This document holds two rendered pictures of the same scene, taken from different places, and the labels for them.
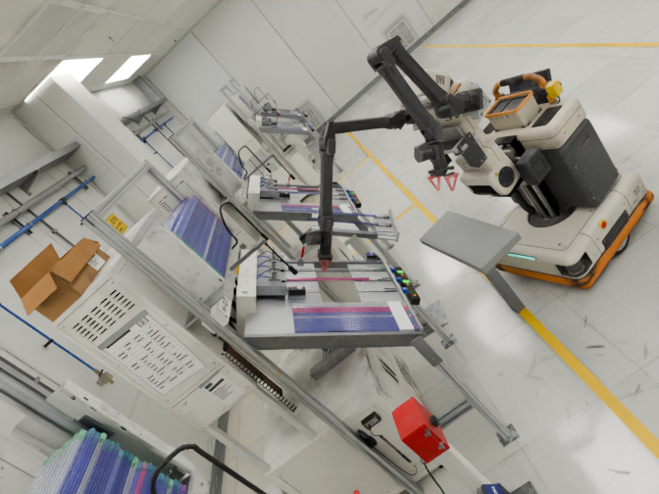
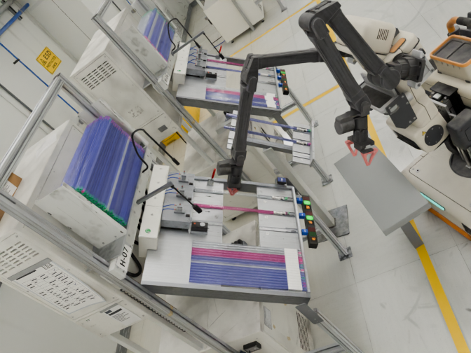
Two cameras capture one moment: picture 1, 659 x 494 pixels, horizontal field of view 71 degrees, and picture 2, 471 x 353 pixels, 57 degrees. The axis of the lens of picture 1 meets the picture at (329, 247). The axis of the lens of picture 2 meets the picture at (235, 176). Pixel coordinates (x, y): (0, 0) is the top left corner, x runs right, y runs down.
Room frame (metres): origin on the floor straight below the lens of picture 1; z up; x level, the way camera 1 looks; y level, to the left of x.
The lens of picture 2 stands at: (0.37, -0.50, 2.21)
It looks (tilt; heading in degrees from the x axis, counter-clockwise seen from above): 33 degrees down; 16
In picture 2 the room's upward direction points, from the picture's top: 43 degrees counter-clockwise
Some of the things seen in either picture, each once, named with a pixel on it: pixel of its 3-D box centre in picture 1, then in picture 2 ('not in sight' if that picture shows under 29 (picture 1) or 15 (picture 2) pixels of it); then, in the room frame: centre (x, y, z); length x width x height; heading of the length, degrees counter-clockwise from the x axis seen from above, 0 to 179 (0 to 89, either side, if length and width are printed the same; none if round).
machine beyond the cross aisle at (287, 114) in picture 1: (266, 127); not in sight; (8.32, -0.63, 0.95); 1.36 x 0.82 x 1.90; 80
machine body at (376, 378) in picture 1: (350, 416); (240, 314); (1.98, 0.53, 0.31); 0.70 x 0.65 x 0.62; 170
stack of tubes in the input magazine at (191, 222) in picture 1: (196, 240); (105, 171); (2.01, 0.40, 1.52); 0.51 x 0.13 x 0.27; 170
